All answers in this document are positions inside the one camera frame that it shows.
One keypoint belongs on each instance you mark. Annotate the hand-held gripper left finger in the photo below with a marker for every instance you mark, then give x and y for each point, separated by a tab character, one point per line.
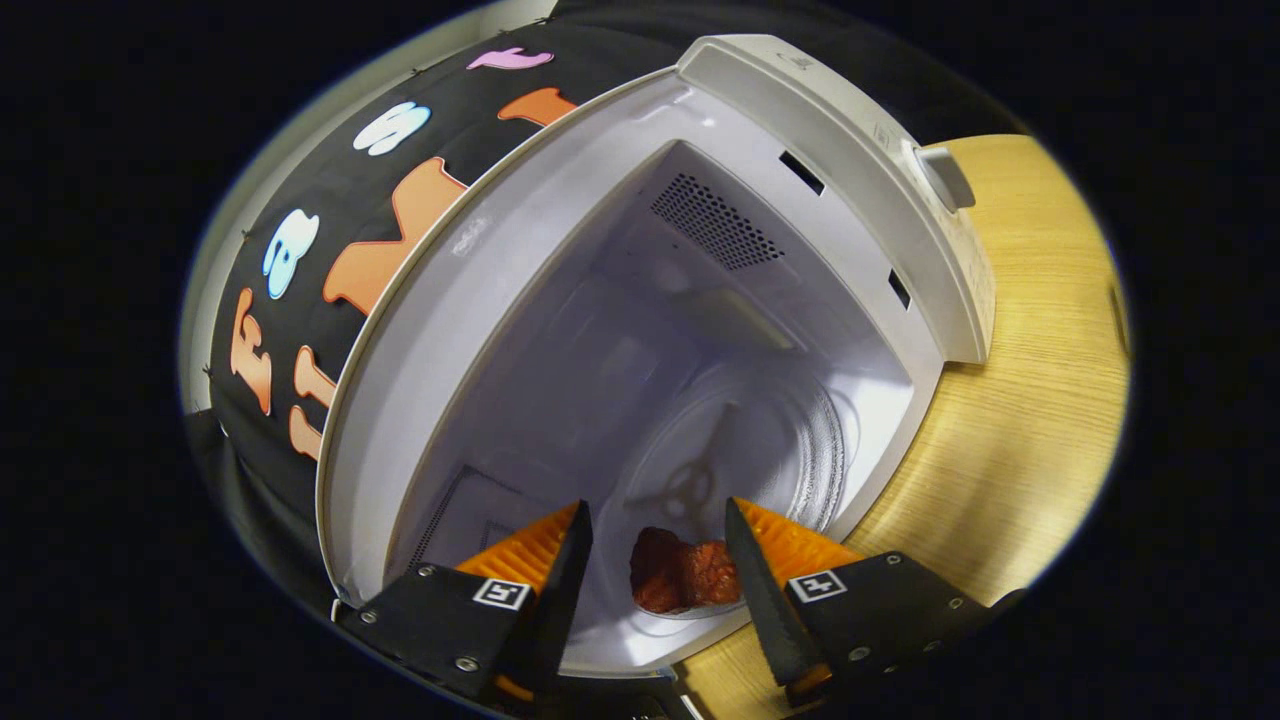
560	600

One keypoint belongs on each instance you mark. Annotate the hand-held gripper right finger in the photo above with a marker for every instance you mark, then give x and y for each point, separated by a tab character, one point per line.
760	600

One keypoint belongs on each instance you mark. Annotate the red meat piece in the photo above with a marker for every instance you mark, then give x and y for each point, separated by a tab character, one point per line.
680	575

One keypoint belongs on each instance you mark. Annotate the white microwave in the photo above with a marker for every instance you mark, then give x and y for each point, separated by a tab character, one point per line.
560	250

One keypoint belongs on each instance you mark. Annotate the glass microwave turntable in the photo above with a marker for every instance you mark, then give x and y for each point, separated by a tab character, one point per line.
770	450

